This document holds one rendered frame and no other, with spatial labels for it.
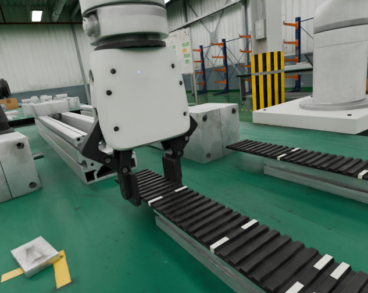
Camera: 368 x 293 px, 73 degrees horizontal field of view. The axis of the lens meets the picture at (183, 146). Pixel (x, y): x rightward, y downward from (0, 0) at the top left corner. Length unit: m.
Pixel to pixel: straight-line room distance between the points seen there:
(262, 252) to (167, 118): 0.16
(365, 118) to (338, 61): 0.16
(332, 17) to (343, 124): 0.26
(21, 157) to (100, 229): 0.22
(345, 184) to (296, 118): 0.36
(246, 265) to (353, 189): 0.20
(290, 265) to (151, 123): 0.18
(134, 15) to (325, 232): 0.27
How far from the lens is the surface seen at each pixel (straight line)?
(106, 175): 0.48
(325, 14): 0.75
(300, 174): 0.38
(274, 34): 3.80
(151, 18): 0.26
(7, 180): 0.50
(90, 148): 0.27
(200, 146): 0.45
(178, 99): 0.28
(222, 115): 0.47
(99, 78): 0.25
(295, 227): 0.29
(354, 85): 0.75
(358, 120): 0.63
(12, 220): 0.42
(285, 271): 0.19
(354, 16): 0.74
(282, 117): 0.71
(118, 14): 0.25
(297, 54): 8.93
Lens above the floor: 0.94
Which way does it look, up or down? 16 degrees down
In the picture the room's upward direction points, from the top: 7 degrees counter-clockwise
